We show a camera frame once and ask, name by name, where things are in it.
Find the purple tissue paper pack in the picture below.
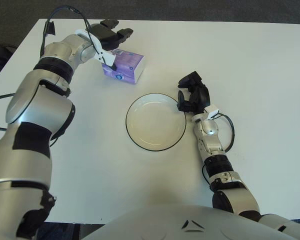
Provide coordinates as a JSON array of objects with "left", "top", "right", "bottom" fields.
[{"left": 101, "top": 48, "right": 146, "bottom": 86}]

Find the black bag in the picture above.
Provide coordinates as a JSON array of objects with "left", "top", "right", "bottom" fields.
[{"left": 0, "top": 42, "right": 17, "bottom": 86}]

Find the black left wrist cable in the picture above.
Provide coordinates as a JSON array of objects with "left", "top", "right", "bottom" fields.
[{"left": 38, "top": 5, "right": 108, "bottom": 66}]

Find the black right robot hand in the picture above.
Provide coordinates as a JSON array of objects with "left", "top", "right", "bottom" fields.
[{"left": 176, "top": 71, "right": 211, "bottom": 115}]

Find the white plate with black rim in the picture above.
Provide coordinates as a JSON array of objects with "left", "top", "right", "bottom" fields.
[{"left": 125, "top": 93, "right": 187, "bottom": 152}]

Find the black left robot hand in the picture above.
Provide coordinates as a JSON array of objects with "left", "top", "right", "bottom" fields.
[{"left": 86, "top": 19, "right": 135, "bottom": 71}]

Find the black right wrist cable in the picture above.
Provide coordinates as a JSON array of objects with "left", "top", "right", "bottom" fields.
[{"left": 212, "top": 112, "right": 235, "bottom": 152}]

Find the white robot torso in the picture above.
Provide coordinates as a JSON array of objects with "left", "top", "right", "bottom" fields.
[{"left": 82, "top": 203, "right": 291, "bottom": 240}]

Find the black left upper arm cable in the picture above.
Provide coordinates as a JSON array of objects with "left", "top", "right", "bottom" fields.
[{"left": 0, "top": 93, "right": 66, "bottom": 148}]

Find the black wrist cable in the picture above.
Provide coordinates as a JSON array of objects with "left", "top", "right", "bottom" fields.
[
  {"left": 212, "top": 112, "right": 235, "bottom": 152},
  {"left": 38, "top": 5, "right": 108, "bottom": 66}
]

